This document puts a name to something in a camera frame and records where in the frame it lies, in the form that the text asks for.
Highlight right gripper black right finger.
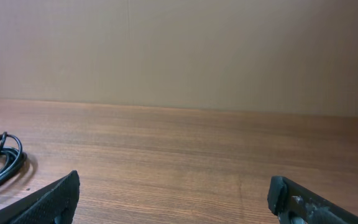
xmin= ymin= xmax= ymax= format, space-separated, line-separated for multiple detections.
xmin=267 ymin=175 xmax=358 ymax=224

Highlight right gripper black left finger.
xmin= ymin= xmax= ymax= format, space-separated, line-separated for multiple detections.
xmin=0 ymin=170 xmax=80 ymax=224

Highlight black HDMI cable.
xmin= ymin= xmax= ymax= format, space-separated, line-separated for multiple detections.
xmin=0 ymin=131 xmax=28 ymax=195

